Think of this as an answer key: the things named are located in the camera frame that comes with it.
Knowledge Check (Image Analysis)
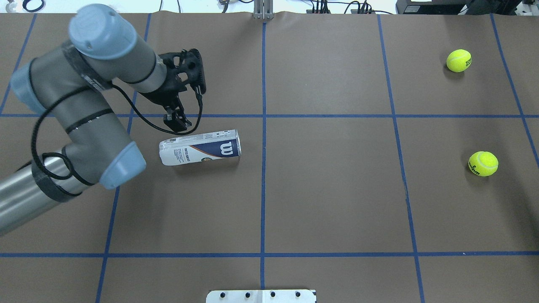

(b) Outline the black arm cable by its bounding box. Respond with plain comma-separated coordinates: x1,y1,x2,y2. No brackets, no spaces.
30,82,204,186

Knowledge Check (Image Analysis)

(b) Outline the yellow Roland Garros tennis ball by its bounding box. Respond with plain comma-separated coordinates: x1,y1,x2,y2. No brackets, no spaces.
468,151,499,177

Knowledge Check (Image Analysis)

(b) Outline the white camera mast base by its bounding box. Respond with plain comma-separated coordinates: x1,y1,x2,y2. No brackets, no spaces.
205,289,318,303

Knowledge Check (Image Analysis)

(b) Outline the white blue tennis ball can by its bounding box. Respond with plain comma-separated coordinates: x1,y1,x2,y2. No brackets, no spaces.
159,129,241,166

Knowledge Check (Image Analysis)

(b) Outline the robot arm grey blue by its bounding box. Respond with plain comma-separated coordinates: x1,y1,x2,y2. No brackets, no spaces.
1,4,206,235

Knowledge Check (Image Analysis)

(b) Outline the yellow tennis ball far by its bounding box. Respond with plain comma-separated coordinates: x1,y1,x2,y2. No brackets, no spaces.
446,49,472,72

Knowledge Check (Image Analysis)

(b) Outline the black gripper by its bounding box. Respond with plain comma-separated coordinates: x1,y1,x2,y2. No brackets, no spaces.
137,49,206,132

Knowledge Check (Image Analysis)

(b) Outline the aluminium frame post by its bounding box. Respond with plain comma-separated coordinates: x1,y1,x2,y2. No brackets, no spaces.
253,0,275,21

